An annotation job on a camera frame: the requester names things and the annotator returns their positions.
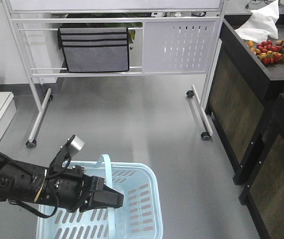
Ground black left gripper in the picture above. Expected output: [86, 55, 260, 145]
[35, 174, 124, 212]

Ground light blue plastic basket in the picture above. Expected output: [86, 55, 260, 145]
[36, 154, 163, 239]

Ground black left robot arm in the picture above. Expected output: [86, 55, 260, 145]
[0, 152, 124, 219]

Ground grey fabric storage bag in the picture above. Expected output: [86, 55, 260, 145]
[58, 27, 130, 73]

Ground white rolling whiteboard stand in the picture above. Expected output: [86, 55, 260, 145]
[2, 0, 226, 148]

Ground black wooden display counter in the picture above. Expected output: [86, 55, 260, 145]
[205, 14, 284, 239]

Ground red orange fake fruits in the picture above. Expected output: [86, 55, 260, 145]
[245, 40, 284, 66]

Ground white plastic bag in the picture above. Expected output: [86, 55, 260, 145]
[235, 0, 279, 43]

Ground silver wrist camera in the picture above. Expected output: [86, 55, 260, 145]
[65, 135, 85, 157]

